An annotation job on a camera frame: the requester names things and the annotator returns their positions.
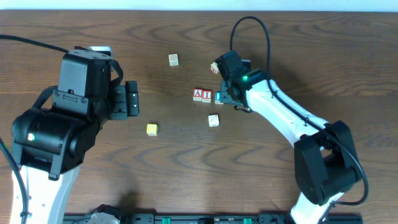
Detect blue number 2 wooden block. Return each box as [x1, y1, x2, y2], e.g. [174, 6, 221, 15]
[215, 91, 223, 105]

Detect red letter I wooden block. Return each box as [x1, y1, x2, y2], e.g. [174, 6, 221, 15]
[201, 90, 212, 103]

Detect red letter A wooden block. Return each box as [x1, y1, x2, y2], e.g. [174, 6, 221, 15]
[193, 88, 203, 101]

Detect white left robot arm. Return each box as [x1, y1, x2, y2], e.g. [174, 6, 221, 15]
[10, 46, 139, 223]

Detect plain picture wooden block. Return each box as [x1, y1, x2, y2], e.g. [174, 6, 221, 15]
[208, 114, 220, 127]

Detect red-edged wooden block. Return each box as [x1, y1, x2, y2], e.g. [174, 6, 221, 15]
[210, 62, 220, 74]

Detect yellow letter B wooden block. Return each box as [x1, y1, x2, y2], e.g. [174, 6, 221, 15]
[146, 124, 158, 136]

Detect yellow-edged picture wooden block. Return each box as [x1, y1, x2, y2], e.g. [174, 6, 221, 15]
[169, 54, 179, 67]

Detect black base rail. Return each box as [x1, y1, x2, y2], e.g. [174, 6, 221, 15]
[63, 213, 364, 224]

